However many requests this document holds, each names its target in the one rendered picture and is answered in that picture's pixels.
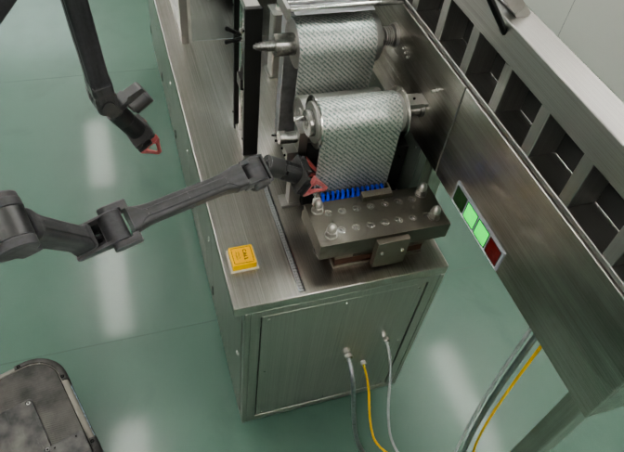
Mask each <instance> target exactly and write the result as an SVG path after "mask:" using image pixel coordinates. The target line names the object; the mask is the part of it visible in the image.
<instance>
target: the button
mask: <svg viewBox="0 0 624 452"><path fill-rule="evenodd" d="M228 256H229V259H230V262H231V266H232V270H233V271H237V270H242V269H247V268H252V267H256V265H257V262H256V259H255V255H254V250H253V247H252V244H249V245H243V246H238V247H233V248H228Z"/></svg>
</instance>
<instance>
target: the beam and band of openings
mask: <svg viewBox="0 0 624 452"><path fill-rule="evenodd" d="M495 1H496V4H497V6H498V8H499V11H500V13H501V16H502V18H503V20H504V22H505V25H506V27H507V32H506V34H505V35H502V34H501V33H500V31H499V27H498V24H497V22H496V21H495V19H494V17H493V14H492V12H491V10H490V8H489V5H488V2H487V0H405V4H406V5H407V6H408V8H409V9H410V11H411V12H412V13H413V15H414V16H415V17H416V19H417V20H418V21H419V22H420V23H421V25H422V26H423V27H424V28H425V30H426V31H427V32H428V34H429V35H430V36H431V38H432V39H433V40H434V42H435V43H436V45H437V46H438V47H439V49H440V50H441V51H442V53H443V54H444V55H445V57H446V58H447V59H448V61H449V62H450V64H451V65H452V66H453V68H454V69H455V70H456V71H457V73H458V74H459V75H460V76H461V77H462V79H463V80H464V81H465V83H466V84H467V85H468V87H469V88H470V89H471V91H472V92H473V93H474V95H475V96H476V98H477V99H478V100H479V102H480V103H481V104H482V106H483V107H484V108H485V110H486V111H487V113H488V114H489V115H490V116H491V118H492V119H493V120H494V122H495V123H496V124H497V125H498V127H499V128H500V129H501V130H502V132H503V133H504V134H505V136H506V137H507V138H508V140H509V141H510V142H511V144H512V145H513V147H514V148H515V149H516V151H517V152H518V153H519V155H520V156H521V157H522V159H523V160H524V161H525V162H526V164H527V165H528V167H529V168H530V169H531V171H532V172H533V173H534V175H535V176H536V177H537V178H538V180H539V181H540V182H541V183H542V185H543V186H544V187H545V189H546V190H547V191H548V193H549V194H550V195H551V197H552V198H553V200H554V201H555V202H556V204H557V205H558V206H559V207H560V209H561V210H562V211H563V213H564V214H565V216H566V217H567V218H568V220H569V221H570V222H571V224H572V225H573V226H574V228H575V229H576V230H577V231H578V232H579V234H580V235H581V236H582V238H583V239H584V240H585V242H586V243H587V244H588V246H589V247H590V248H591V250H592V251H593V252H594V254H595V255H596V256H597V258H598V259H599V260H600V262H601V263H602V264H603V266H604V267H605V269H606V270H607V271H608V273H609V274H610V275H611V277H612V278H613V279H614V280H615V282H616V283H617V284H618V285H619V287H620V288H621V289H622V291H623V292H624V103H623V102H622V101H621V100H620V99H619V98H618V97H617V96H616V95H615V94H614V93H613V92H612V91H611V90H610V89H609V88H608V87H607V86H606V85H605V84H604V83H603V82H602V81H601V80H600V79H599V78H598V77H597V76H596V75H595V74H594V73H593V72H592V71H591V70H590V69H589V68H588V67H587V66H586V65H585V64H584V63H583V62H582V61H581V60H580V59H579V58H578V57H577V56H576V55H575V54H574V53H573V52H572V51H571V50H570V49H569V48H568V47H567V46H566V45H565V44H564V43H563V42H562V41H561V39H560V38H559V37H558V36H557V35H556V34H555V33H554V32H553V31H552V30H551V29H550V28H549V27H548V26H547V25H546V24H545V23H544V22H543V21H542V20H541V19H540V18H539V17H538V16H537V15H536V14H535V13H534V12H533V11H532V10H531V9H530V8H529V7H528V8H529V10H530V11H531V14H530V15H529V16H527V17H522V18H517V17H516V16H515V15H514V14H513V13H512V12H511V11H510V10H509V9H508V8H507V7H506V5H504V4H503V3H502V1H501V0H495Z"/></svg>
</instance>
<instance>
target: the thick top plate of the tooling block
mask: <svg viewBox="0 0 624 452"><path fill-rule="evenodd" d="M416 189H417V187H410V188H404V189H399V190H392V191H393V195H392V197H388V198H382V199H377V200H366V201H362V199H361V197H360V196H357V197H352V198H346V199H340V200H329V201H323V205H324V206H323V210H324V212H323V214H322V215H314V214H312V213H311V208H312V206H313V205H312V204H307V205H305V208H304V214H303V220H304V222H305V227H306V229H307V232H308V234H309V237H310V238H311V241H312V244H313V246H314V249H315V251H316V254H317V257H318V259H319V260H323V259H328V258H333V257H338V256H343V255H348V254H353V253H358V252H367V251H372V250H373V248H374V245H375V241H376V239H383V238H388V237H393V236H398V235H404V234H409V236H410V242H409V243H412V242H416V241H422V240H427V239H436V238H441V237H445V236H446V235H447V232H448V230H449V226H450V224H451V222H450V221H449V219H448V218H447V216H446V214H445V213H444V211H443V209H442V207H441V206H440V204H439V202H438V201H437V199H436V197H435V195H434V193H433V191H432V190H431V188H430V187H429V186H428V185H427V192H426V193H427V195H426V197H425V198H418V197H417V196H416V195H415V190H416ZM435 205H438V206H440V208H441V214H440V219H439V220H438V221H436V222H434V221H431V220H430V219H429V218H428V214H429V213H430V210H431V209H432V208H433V207H434V206H435ZM331 223H334V224H336V226H337V238H336V239H334V240H329V239H326V238H325V236H324V233H325V231H326V229H327V227H328V225H329V224H331Z"/></svg>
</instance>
